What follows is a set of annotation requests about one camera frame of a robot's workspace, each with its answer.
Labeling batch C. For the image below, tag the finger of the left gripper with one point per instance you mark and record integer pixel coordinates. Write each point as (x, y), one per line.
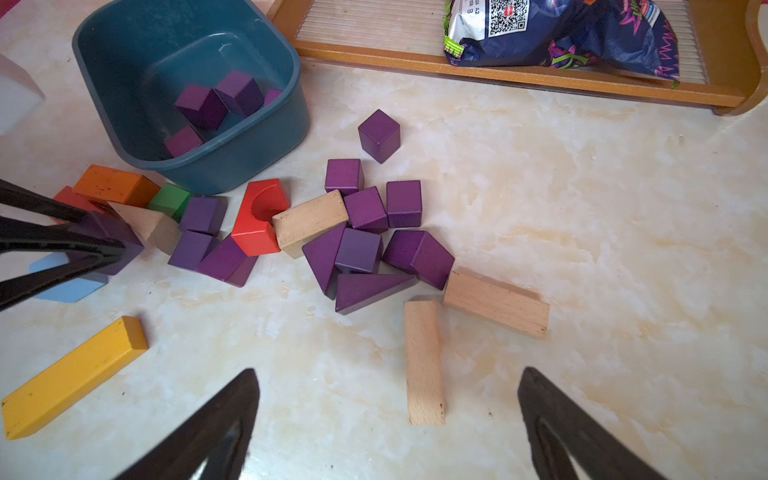
(19, 289)
(17, 235)

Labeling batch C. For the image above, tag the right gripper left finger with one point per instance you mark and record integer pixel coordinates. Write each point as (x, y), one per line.
(214, 440)

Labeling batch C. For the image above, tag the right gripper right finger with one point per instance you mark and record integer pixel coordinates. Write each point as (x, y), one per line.
(560, 432)

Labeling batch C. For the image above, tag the teal plastic storage bin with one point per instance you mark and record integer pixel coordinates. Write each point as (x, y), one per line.
(137, 57)

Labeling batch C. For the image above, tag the purple long block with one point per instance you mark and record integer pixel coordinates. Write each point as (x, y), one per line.
(184, 141)

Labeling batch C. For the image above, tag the light blue block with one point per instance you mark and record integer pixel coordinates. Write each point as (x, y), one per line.
(72, 290)

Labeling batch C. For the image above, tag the orange block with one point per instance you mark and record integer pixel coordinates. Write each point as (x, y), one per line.
(103, 185)

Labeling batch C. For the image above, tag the yellow long block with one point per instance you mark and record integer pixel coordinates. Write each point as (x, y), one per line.
(43, 398)

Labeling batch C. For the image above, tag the natural wood triangle block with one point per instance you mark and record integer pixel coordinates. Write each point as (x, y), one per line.
(155, 228)

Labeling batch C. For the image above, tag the natural wood long block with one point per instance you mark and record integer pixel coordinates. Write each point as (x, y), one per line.
(425, 393)

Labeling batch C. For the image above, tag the green block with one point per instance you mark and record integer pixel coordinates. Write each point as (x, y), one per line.
(171, 200)

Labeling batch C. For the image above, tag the natural wood flat block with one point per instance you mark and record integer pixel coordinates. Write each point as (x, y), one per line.
(492, 300)

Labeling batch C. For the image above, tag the purple prism block left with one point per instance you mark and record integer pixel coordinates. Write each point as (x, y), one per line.
(228, 263)

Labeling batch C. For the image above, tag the purple prism block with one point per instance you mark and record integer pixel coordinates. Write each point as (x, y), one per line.
(228, 263)
(417, 252)

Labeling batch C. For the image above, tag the purple triangle block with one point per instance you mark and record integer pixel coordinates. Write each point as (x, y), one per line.
(356, 291)

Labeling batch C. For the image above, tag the purple wedge block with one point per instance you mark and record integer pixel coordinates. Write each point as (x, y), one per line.
(321, 254)

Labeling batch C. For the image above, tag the red arch block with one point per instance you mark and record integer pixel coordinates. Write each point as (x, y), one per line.
(253, 231)

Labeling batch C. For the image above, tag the natural wood short block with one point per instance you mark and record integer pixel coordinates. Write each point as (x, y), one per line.
(301, 224)

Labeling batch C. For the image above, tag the purple prism block right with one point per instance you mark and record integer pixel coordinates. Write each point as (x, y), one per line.
(417, 252)

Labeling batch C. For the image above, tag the purple cube pile lower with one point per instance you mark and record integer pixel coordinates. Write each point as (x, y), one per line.
(359, 252)

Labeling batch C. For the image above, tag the purple cube pile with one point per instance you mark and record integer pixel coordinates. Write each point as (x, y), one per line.
(404, 203)
(359, 252)
(344, 175)
(366, 211)

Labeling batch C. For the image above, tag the purple cube pile middle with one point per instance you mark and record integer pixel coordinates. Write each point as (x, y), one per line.
(366, 211)

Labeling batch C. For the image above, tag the purple cube pile right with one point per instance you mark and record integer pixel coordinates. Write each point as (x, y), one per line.
(404, 203)

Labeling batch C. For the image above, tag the purple cube pile top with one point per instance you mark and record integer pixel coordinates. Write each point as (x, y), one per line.
(344, 175)

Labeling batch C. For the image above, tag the lone purple cube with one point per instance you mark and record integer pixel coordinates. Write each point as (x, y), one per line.
(380, 136)

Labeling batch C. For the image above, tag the wooden three-tier shelf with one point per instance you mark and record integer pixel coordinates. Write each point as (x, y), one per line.
(722, 49)

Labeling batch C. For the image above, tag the purple snack bag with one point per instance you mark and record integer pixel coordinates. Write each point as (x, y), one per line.
(633, 36)

